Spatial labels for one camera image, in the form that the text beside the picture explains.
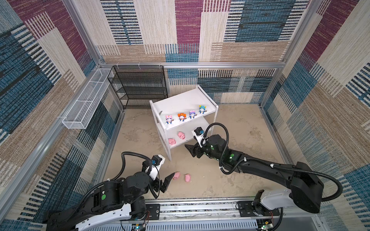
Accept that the pink pig toy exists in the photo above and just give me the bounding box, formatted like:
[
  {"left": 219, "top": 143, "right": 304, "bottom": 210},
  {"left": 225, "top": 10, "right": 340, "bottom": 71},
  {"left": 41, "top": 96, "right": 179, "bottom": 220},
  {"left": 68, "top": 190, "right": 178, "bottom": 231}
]
[
  {"left": 185, "top": 174, "right": 191, "bottom": 182},
  {"left": 178, "top": 131, "right": 186, "bottom": 140},
  {"left": 168, "top": 138, "right": 176, "bottom": 145},
  {"left": 173, "top": 172, "right": 181, "bottom": 180}
]

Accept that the orange-haired doll figure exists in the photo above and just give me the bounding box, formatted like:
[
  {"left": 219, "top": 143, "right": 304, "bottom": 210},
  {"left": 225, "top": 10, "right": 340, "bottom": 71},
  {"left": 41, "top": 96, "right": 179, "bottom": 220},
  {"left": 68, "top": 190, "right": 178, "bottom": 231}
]
[{"left": 177, "top": 113, "right": 187, "bottom": 122}]

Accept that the purple penguin toy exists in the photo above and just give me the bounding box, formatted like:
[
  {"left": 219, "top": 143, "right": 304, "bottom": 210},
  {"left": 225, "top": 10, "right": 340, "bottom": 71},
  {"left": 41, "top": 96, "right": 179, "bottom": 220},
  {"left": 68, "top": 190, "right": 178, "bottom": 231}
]
[{"left": 189, "top": 110, "right": 197, "bottom": 119}]

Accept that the pink-haired doll figure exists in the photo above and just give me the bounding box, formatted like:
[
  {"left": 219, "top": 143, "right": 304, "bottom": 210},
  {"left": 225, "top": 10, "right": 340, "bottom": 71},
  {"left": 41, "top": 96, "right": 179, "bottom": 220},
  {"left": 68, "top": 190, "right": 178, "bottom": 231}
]
[{"left": 165, "top": 115, "right": 173, "bottom": 124}]

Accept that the teal penguin toy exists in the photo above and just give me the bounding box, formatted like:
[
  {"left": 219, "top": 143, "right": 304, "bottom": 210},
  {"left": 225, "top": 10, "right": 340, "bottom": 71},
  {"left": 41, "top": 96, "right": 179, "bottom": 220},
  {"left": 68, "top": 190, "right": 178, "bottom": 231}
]
[{"left": 199, "top": 105, "right": 207, "bottom": 115}]

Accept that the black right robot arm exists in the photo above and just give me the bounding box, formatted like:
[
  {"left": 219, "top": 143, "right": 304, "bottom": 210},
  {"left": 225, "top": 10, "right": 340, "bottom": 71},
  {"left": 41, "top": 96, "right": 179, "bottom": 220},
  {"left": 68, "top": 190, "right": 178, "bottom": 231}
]
[{"left": 185, "top": 123, "right": 343, "bottom": 214}]

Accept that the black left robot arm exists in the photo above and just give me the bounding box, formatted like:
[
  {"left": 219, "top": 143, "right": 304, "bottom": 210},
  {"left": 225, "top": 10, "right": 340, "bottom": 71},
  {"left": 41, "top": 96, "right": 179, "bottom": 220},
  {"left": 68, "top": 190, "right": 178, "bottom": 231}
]
[{"left": 44, "top": 152, "right": 175, "bottom": 231}]

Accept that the white two-tier shelf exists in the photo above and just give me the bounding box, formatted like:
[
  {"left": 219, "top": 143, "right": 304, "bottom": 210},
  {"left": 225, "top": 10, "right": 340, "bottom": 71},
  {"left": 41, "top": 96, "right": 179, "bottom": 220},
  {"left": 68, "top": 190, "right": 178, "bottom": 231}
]
[{"left": 149, "top": 85, "right": 219, "bottom": 160}]

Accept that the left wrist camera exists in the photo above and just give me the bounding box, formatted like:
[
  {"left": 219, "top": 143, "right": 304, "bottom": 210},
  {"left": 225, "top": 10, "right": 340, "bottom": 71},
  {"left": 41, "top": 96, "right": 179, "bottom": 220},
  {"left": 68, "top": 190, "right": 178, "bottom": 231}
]
[{"left": 149, "top": 155, "right": 166, "bottom": 180}]

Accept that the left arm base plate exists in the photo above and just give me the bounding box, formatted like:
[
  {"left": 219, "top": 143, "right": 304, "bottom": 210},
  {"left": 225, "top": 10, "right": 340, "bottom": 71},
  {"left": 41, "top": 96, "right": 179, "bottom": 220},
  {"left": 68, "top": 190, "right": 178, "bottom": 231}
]
[{"left": 139, "top": 204, "right": 161, "bottom": 221}]

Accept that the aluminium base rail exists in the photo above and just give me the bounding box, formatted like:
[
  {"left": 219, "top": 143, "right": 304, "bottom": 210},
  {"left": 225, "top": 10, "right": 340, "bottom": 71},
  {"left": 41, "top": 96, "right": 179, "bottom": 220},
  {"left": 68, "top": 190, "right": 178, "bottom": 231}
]
[{"left": 85, "top": 197, "right": 329, "bottom": 231}]

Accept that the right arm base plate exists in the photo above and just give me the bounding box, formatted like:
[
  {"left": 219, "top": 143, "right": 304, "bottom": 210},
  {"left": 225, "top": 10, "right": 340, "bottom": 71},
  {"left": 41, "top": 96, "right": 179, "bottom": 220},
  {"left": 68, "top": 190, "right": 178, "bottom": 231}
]
[{"left": 235, "top": 201, "right": 280, "bottom": 217}]

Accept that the black wire mesh shelf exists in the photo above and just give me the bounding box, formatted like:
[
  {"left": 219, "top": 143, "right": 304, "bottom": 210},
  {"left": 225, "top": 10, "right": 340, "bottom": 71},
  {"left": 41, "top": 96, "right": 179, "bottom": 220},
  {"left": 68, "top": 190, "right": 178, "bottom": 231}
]
[{"left": 108, "top": 65, "right": 168, "bottom": 109}]

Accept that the white wire wall basket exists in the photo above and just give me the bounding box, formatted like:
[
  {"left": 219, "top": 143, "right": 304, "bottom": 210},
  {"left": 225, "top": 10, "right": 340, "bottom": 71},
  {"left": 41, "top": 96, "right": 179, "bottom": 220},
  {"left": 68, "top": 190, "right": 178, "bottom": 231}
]
[{"left": 62, "top": 68, "right": 110, "bottom": 130}]

